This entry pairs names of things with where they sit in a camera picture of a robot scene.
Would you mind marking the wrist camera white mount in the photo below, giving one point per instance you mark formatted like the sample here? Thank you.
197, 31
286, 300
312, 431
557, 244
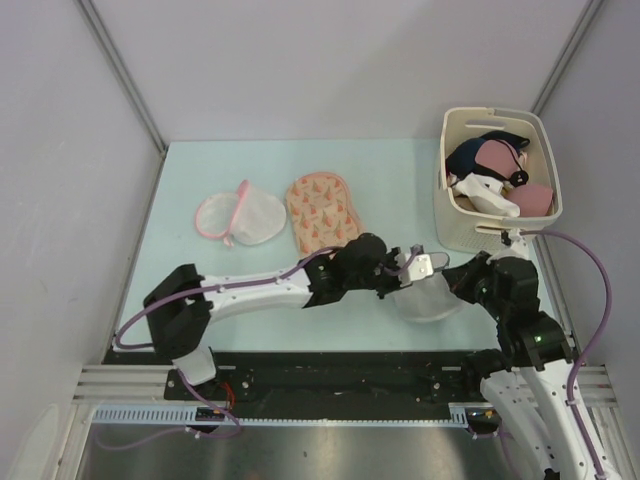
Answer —
414, 265
514, 245

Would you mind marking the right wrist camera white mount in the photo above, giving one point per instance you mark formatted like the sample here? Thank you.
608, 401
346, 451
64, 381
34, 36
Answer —
514, 245

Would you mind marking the white garment in basket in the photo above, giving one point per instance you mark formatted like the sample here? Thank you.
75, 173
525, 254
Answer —
485, 193

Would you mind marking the floral peach mesh laundry bag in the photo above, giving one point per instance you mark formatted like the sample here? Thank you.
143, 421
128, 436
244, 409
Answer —
321, 212

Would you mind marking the pink bra with black straps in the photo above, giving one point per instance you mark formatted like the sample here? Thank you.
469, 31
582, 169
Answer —
533, 198

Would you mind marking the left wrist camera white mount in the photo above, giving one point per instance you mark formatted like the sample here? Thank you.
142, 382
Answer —
414, 265

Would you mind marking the white mesh laundry bag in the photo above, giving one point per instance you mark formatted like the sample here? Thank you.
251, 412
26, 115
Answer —
428, 300

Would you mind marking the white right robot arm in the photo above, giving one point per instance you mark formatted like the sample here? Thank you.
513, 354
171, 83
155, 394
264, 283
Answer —
530, 379

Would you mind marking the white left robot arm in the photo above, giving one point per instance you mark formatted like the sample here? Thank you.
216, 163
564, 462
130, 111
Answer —
180, 309

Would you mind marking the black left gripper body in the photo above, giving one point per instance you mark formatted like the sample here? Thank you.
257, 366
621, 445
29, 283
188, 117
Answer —
381, 277

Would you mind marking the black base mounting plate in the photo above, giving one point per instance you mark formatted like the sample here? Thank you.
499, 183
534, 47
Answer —
342, 381

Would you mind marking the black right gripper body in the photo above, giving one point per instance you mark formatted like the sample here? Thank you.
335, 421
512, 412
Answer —
476, 284

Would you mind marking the aluminium frame rail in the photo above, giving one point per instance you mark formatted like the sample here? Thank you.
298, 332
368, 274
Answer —
121, 384

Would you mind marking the pink round mesh laundry bag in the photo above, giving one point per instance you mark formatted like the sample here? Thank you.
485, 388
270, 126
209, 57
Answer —
249, 216

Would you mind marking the navy blue bra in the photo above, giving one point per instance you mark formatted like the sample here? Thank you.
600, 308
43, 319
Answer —
498, 151

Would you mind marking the cream perforated plastic basket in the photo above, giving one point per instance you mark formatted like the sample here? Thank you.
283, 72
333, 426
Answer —
459, 226

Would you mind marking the white slotted cable duct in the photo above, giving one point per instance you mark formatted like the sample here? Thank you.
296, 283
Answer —
451, 415

